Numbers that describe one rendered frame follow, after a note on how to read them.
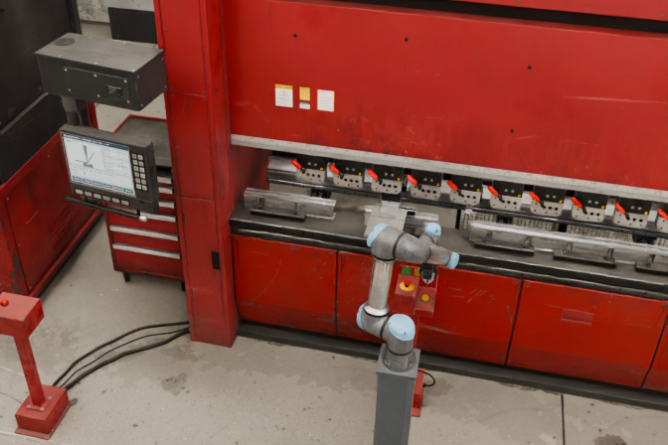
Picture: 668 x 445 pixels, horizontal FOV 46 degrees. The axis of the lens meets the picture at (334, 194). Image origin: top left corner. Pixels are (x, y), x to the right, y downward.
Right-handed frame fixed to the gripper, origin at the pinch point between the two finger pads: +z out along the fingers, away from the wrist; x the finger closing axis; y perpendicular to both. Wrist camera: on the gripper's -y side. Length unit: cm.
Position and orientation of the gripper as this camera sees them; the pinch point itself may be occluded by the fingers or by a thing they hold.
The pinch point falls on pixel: (426, 282)
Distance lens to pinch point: 395.9
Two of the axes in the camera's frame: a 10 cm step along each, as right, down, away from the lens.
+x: -9.8, -1.3, 1.6
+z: 0.0, 7.7, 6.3
